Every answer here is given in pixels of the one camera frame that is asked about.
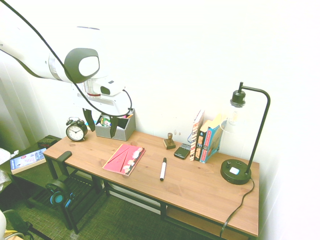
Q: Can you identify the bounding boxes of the black cover book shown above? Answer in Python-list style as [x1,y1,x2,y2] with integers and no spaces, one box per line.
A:
[194,119,213,162]

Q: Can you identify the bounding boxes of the blue and white paperback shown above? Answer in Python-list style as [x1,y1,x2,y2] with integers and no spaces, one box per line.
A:
[9,147,48,175]

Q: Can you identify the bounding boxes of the wooden desk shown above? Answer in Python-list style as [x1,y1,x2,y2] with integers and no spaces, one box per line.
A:
[44,154,252,240]

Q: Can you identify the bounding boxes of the black and blue headphones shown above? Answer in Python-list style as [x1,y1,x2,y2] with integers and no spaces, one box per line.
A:
[45,178,76,210]

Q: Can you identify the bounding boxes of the white bubble wrap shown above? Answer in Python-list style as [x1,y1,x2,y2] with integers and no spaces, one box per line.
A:
[0,146,20,192]

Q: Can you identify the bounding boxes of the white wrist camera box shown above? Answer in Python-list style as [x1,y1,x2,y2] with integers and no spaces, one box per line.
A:
[99,79,126,97]

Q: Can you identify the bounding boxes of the white marker with black cap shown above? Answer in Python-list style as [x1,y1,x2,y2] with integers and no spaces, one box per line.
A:
[159,157,168,182]

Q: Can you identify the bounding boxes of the wooden handle stamp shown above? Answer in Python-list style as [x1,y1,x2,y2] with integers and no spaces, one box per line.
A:
[162,132,177,151]

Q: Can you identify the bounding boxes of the black lamp power cord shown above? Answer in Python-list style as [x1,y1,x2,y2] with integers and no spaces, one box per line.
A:
[219,176,256,239]

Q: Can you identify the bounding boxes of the black desk lamp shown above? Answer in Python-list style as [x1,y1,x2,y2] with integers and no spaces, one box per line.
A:
[220,81,272,186]

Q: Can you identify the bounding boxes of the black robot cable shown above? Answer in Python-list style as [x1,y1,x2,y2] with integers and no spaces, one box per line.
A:
[0,0,134,118]

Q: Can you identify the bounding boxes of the black keypad phone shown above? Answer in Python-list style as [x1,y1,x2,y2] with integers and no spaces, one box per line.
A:
[173,143,192,161]

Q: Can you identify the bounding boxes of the dark leather wallet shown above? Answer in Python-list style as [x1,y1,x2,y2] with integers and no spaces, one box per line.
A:
[37,138,58,149]

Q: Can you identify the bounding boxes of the grey fabric desk organizer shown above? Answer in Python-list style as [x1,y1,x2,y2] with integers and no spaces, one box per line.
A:
[94,108,137,142]

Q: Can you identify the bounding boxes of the striped cover book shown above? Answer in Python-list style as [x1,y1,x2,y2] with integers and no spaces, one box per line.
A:
[188,109,206,162]

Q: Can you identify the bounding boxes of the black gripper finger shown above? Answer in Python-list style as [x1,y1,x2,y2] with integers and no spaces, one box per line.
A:
[82,107,96,132]
[109,115,119,140]

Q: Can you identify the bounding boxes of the blue cover book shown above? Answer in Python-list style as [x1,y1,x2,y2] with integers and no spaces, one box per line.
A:
[199,113,224,164]

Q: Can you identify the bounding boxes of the black twin-bell alarm clock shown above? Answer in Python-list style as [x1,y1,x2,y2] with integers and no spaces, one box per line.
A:
[65,116,89,143]

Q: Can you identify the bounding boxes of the black tripod stand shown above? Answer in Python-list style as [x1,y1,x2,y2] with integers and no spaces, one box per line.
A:
[4,209,52,240]

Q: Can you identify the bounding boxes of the dark two-tier bench rack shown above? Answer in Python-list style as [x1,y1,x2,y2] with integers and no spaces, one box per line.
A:
[0,134,107,235]

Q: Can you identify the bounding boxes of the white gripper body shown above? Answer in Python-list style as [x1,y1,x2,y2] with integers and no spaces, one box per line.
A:
[70,83,131,118]

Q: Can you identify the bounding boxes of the pink flat book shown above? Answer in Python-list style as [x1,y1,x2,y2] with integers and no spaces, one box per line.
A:
[102,143,147,178]

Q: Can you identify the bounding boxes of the black headphone hook clamp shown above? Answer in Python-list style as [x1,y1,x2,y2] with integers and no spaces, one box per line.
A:
[53,150,73,181]

